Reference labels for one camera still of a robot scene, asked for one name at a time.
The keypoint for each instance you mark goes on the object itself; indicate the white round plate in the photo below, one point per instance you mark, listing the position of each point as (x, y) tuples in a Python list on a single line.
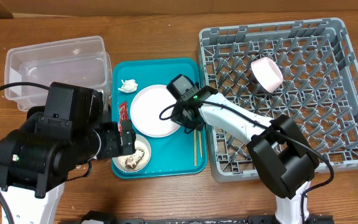
[(146, 108)]

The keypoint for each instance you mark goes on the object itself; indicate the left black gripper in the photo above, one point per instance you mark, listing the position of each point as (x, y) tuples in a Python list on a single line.
[(113, 145)]

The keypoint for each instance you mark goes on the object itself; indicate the crumpled white napkin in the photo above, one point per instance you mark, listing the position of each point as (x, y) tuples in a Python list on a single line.
[(128, 86)]

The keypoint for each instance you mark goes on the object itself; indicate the clear plastic bin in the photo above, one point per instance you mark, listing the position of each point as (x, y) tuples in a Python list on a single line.
[(82, 62)]

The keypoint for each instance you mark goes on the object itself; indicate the pink bowl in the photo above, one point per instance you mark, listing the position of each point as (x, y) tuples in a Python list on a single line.
[(267, 73)]

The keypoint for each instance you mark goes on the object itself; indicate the teal serving tray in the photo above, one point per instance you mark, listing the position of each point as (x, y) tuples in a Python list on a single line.
[(171, 155)]

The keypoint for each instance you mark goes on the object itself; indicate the grey dishwasher rack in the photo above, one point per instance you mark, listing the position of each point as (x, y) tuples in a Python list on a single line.
[(320, 78)]

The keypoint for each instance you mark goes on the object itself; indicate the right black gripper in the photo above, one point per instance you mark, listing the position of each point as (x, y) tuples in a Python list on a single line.
[(180, 113)]

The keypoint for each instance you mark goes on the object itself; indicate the red snack wrapper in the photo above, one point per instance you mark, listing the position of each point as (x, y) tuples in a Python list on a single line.
[(123, 114)]

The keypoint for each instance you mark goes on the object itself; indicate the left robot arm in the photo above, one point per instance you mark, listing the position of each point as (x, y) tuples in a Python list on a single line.
[(73, 128)]

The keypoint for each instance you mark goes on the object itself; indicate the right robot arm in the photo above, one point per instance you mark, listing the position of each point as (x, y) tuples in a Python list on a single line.
[(284, 160)]

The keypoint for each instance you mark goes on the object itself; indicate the bowl with rice leftovers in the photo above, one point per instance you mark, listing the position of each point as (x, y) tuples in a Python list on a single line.
[(136, 161)]

